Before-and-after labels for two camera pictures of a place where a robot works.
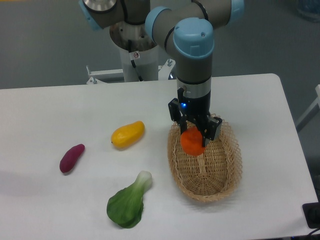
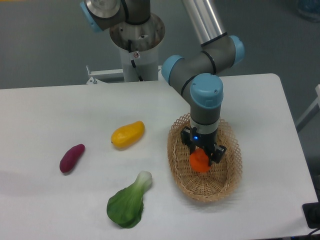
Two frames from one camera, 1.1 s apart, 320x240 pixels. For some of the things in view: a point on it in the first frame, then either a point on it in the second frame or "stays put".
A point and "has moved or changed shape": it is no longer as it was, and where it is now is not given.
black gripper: [196, 109] -> [207, 142]
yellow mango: [126, 136] stays put
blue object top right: [310, 9] stays put
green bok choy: [125, 207] stays put
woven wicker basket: [213, 175] stays put
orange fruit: [191, 141] has moved or changed shape
